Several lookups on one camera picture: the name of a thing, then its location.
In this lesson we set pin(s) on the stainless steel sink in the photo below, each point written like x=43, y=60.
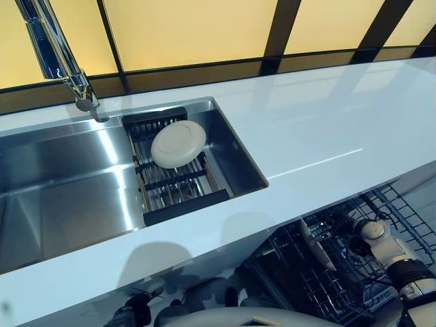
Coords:
x=68, y=190

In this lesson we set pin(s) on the robot right leg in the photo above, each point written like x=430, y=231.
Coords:
x=245, y=301

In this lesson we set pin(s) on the chrome kitchen faucet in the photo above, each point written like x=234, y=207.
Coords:
x=58, y=47

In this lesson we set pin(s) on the beige round plate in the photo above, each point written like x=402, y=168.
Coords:
x=177, y=144
x=316, y=245

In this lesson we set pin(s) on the robot left leg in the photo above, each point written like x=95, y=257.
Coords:
x=172, y=311

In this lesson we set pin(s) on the black sink dish rack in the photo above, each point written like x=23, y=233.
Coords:
x=177, y=194

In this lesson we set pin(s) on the robot leg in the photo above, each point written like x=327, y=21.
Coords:
x=245, y=301
x=172, y=311

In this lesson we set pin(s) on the black window frame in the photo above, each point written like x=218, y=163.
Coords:
x=282, y=27

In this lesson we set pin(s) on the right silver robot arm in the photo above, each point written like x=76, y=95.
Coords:
x=395, y=252

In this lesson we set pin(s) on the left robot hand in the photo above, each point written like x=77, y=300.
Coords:
x=136, y=304

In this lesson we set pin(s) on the beige robot torso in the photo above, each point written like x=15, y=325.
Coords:
x=238, y=320

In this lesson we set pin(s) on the open dishwasher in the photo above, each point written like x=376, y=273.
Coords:
x=272, y=272

